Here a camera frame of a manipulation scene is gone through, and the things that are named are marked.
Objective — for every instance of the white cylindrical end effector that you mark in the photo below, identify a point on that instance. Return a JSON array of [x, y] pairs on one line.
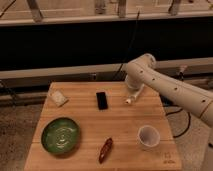
[[133, 86]]

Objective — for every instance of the black rectangular eraser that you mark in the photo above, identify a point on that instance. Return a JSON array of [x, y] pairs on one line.
[[102, 100]]

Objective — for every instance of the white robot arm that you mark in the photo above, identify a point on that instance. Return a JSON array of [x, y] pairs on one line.
[[191, 98]]

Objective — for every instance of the small clear plastic bottle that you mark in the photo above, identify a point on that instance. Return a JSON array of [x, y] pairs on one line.
[[132, 98]]

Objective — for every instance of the white paper cup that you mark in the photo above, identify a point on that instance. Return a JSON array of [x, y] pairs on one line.
[[148, 137]]

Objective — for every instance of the reddish brown dried pepper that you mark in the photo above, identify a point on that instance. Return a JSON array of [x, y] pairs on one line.
[[105, 149]]

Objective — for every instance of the white crumpled sponge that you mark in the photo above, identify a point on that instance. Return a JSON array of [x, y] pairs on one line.
[[58, 98]]

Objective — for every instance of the green ceramic bowl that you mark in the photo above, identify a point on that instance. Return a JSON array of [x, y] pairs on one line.
[[60, 136]]

